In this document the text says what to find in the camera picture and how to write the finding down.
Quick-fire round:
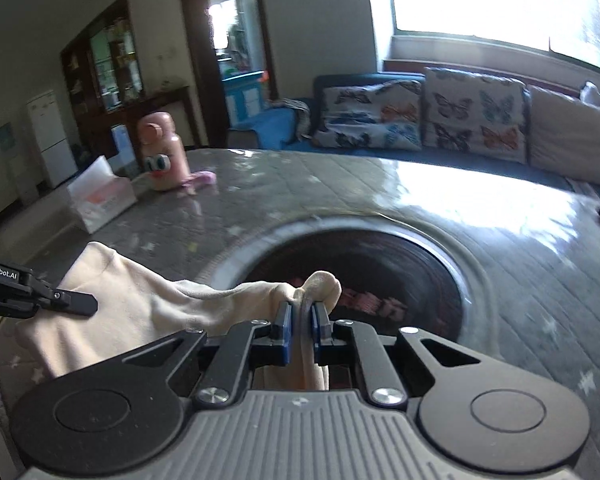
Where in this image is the cream long-sleeve shirt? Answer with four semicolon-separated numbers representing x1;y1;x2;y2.
16;242;341;390

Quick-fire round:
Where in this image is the white tissue pack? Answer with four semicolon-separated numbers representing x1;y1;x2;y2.
67;156;137;234

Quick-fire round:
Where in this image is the round black induction cooktop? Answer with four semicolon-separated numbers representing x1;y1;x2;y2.
240;229;464;341

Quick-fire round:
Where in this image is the grey quilted star tablecloth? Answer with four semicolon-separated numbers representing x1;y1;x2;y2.
16;148;600;479

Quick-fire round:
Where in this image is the pink cartoon water bottle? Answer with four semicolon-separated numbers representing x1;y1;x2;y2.
137;112;190;191

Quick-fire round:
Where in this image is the white refrigerator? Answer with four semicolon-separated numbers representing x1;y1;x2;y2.
27;90;78;188

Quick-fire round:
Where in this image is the dark wooden cabinet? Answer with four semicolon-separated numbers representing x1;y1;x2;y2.
60;0;200;162

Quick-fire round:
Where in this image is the dark blue sofa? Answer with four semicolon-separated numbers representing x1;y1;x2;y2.
227;73;600;198

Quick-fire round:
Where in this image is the grey blanket on sofa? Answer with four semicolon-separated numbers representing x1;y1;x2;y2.
268;98;314;144

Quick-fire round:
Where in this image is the plain beige cushion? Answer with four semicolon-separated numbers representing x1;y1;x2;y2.
529;86;600;185

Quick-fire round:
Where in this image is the middle butterfly cushion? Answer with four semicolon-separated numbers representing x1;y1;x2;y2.
422;68;527;165

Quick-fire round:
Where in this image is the butterfly cushion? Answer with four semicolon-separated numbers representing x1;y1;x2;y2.
422;68;527;165
313;80;422;152

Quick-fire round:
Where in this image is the left butterfly cushion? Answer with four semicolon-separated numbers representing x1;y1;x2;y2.
313;80;422;152

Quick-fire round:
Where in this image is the white plush toy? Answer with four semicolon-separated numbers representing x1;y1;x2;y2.
580;81;600;107

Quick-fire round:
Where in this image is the window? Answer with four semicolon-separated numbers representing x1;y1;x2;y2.
392;0;600;70

